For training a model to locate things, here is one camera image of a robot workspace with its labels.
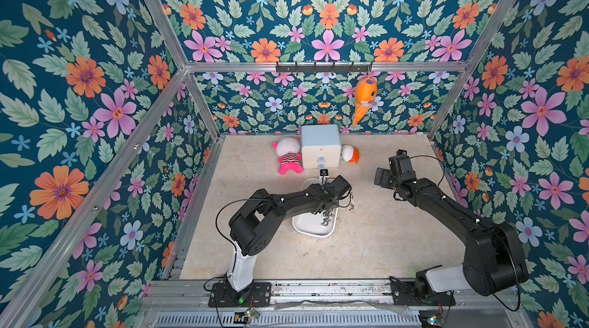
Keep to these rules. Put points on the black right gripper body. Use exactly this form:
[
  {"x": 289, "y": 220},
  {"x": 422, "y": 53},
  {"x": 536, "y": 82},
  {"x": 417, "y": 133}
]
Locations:
[{"x": 384, "y": 177}]

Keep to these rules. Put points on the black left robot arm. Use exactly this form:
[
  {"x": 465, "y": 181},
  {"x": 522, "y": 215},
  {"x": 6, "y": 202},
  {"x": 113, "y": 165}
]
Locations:
[{"x": 255, "y": 224}]

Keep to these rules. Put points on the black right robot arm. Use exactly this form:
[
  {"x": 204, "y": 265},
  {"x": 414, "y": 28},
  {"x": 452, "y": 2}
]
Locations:
[{"x": 494, "y": 259}]

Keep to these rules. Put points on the pile of silver wing nuts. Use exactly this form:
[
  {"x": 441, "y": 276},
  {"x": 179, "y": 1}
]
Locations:
[{"x": 328, "y": 217}]

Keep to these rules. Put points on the white storage tray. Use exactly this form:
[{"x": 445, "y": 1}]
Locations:
[{"x": 309, "y": 224}]

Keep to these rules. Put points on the pale blue drawer box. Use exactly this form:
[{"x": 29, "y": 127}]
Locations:
[{"x": 320, "y": 141}]

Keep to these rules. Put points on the orange white plush ball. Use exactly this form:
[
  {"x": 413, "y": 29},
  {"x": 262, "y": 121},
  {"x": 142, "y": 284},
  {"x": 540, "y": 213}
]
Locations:
[{"x": 350, "y": 154}]

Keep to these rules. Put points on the pink white plush toy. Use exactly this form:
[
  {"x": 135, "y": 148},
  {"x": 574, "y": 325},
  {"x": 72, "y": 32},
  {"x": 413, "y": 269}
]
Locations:
[{"x": 289, "y": 155}]

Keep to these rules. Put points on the orange hanging fish plush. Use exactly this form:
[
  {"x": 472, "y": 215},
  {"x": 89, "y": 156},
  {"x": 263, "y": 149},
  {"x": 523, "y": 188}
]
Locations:
[{"x": 365, "y": 94}]

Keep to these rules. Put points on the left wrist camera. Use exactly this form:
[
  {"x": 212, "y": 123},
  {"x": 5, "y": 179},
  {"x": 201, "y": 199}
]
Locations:
[{"x": 323, "y": 173}]

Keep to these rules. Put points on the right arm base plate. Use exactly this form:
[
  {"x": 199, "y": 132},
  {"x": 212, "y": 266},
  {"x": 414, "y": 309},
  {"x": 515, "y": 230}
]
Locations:
[{"x": 416, "y": 292}]

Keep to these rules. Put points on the black hook rail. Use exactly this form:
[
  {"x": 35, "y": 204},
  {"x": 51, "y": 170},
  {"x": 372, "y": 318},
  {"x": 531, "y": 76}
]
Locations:
[{"x": 316, "y": 67}]

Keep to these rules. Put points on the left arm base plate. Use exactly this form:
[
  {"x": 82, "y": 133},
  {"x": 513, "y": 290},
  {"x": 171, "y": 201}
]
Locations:
[{"x": 258, "y": 294}]

